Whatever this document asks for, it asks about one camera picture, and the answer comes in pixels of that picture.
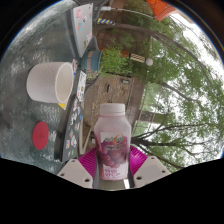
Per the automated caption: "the grey sticker-covered laptop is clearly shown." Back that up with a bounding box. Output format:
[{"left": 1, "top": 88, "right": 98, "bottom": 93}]
[{"left": 68, "top": 2, "right": 98, "bottom": 60}]

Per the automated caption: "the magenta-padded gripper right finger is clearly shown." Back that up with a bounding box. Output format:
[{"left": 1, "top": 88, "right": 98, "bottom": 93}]
[{"left": 127, "top": 144, "right": 172, "bottom": 189}]

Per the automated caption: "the orange canopy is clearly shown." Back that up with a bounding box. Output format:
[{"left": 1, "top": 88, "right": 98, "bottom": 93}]
[{"left": 145, "top": 0, "right": 178, "bottom": 22}]

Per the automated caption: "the blue round pot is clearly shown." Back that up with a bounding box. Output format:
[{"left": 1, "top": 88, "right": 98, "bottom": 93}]
[{"left": 80, "top": 49, "right": 104, "bottom": 73}]

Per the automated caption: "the flat round red coaster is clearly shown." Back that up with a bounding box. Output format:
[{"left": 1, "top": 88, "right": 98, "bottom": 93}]
[{"left": 31, "top": 120, "right": 51, "bottom": 151}]

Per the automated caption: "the purple grape drink bottle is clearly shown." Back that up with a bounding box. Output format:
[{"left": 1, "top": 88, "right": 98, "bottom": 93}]
[{"left": 92, "top": 102, "right": 132, "bottom": 182}]

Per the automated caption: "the yellow and blue striped barrier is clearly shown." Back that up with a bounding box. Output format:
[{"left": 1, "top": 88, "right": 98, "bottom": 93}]
[{"left": 96, "top": 17, "right": 116, "bottom": 27}]

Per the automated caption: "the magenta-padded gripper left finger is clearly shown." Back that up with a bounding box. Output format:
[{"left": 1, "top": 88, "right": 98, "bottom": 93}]
[{"left": 56, "top": 147, "right": 100, "bottom": 190}]

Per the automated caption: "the dark sticker-covered laptop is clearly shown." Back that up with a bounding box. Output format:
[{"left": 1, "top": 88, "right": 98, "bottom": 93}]
[{"left": 53, "top": 69, "right": 89, "bottom": 164}]

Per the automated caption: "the white textured cup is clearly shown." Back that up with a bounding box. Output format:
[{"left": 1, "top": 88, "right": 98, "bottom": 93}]
[{"left": 25, "top": 61, "right": 75, "bottom": 105}]

